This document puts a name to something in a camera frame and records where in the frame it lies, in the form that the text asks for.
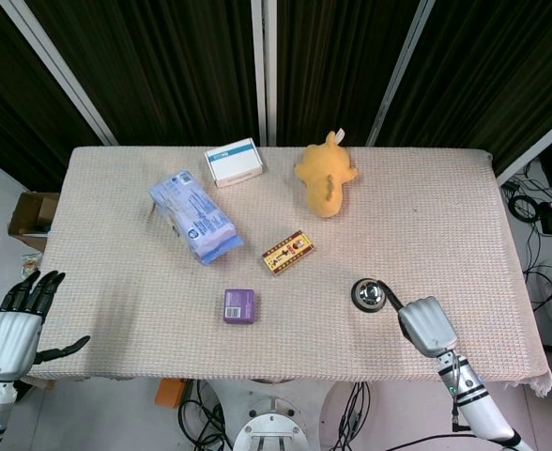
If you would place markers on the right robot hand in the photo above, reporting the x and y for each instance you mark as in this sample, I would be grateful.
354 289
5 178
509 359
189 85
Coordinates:
428 326

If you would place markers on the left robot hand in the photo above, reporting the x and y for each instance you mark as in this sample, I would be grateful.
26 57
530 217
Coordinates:
8 338

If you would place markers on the snack packet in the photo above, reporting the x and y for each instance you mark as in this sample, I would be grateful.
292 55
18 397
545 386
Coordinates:
31 264

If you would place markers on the beige waffle tablecloth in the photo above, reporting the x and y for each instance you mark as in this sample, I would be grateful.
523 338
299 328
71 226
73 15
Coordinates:
398 225

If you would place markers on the brown cardboard box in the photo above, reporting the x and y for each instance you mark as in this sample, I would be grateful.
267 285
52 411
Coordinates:
27 211

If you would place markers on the yellow red medicine box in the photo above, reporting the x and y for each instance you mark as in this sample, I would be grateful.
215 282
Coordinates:
287 253

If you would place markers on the orange box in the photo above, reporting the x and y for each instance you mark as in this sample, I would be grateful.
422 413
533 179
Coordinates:
170 392

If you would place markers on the orange plush toy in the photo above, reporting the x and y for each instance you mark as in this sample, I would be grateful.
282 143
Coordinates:
325 183

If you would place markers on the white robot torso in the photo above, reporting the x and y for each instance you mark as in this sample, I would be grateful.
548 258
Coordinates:
269 425

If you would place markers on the purple soap box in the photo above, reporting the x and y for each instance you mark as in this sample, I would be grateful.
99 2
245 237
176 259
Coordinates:
240 306

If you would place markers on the blue tissue pack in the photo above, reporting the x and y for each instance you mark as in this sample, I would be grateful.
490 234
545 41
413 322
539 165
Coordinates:
196 216

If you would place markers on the dark curtain panel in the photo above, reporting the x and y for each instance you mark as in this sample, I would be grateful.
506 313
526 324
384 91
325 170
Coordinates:
332 61
13 94
163 70
482 70

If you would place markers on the white cardboard box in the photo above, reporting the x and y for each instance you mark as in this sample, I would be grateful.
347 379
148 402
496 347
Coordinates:
234 162

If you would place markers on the white frame post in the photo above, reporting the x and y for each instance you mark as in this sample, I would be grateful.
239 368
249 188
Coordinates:
271 70
401 70
539 148
258 70
61 70

